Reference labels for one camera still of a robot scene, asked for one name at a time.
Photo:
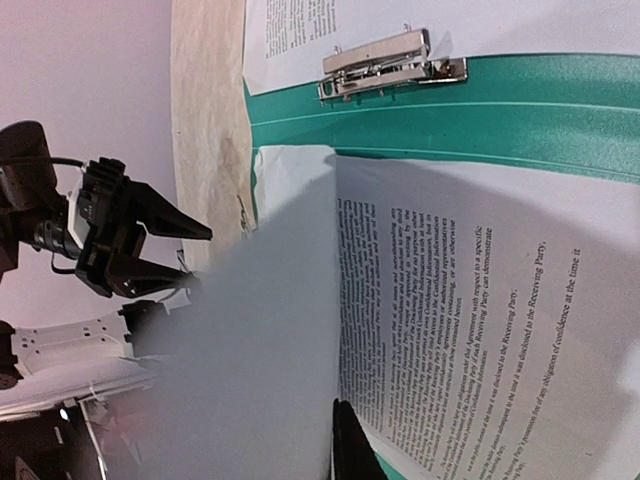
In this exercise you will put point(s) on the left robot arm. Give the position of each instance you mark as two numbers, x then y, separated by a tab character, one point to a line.
33	184

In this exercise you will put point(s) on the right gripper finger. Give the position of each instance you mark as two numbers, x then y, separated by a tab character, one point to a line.
353	456

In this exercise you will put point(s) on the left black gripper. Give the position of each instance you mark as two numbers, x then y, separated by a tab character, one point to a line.
109	264

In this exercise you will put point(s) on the printed paper sheet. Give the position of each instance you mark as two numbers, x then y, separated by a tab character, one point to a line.
249	386
489	314
285	42

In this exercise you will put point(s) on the green file folder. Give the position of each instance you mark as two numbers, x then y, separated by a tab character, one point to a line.
574	114

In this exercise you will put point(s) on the folder spine metal clip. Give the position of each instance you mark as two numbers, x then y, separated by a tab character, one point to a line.
402	60

